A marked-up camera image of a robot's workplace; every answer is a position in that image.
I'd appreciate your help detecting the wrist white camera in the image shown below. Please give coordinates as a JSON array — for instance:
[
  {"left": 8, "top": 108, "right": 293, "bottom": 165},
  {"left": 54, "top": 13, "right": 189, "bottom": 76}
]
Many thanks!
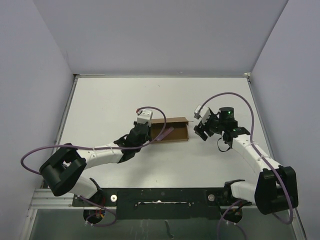
[
  {"left": 194, "top": 105, "right": 211, "bottom": 125},
  {"left": 136, "top": 109, "right": 153, "bottom": 127}
]

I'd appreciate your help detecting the brown cardboard box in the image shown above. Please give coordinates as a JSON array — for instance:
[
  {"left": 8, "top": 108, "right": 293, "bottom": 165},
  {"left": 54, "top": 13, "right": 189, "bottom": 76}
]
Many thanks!
[{"left": 150, "top": 117, "right": 190, "bottom": 144}]

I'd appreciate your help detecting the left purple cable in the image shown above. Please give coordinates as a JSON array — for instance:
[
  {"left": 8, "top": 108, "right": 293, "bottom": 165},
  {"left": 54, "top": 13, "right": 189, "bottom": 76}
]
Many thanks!
[{"left": 20, "top": 106, "right": 168, "bottom": 227}]

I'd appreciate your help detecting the pink purple marker pen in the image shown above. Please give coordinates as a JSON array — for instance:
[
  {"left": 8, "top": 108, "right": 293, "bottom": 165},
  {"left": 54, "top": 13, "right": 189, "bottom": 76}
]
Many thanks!
[{"left": 156, "top": 127, "right": 174, "bottom": 142}]

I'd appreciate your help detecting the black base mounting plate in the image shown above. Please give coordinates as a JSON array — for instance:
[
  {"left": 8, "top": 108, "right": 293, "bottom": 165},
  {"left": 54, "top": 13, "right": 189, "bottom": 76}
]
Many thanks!
[{"left": 72, "top": 187, "right": 252, "bottom": 224}]

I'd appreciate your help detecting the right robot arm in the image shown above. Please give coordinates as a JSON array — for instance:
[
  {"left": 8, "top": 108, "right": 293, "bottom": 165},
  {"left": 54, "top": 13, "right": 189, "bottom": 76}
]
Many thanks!
[{"left": 194, "top": 105, "right": 299, "bottom": 215}]

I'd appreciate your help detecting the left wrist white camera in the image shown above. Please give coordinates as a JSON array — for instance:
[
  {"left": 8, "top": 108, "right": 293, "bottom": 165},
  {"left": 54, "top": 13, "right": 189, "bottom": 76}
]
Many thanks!
[{"left": 136, "top": 109, "right": 153, "bottom": 127}]

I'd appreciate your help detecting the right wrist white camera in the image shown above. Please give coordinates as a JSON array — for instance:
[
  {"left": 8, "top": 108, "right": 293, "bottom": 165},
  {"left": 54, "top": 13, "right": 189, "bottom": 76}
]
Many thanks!
[{"left": 194, "top": 105, "right": 211, "bottom": 125}]

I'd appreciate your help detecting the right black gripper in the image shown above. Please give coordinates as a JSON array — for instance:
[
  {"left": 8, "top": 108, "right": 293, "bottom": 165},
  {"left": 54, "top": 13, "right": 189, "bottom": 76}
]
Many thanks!
[{"left": 194, "top": 112, "right": 225, "bottom": 141}]

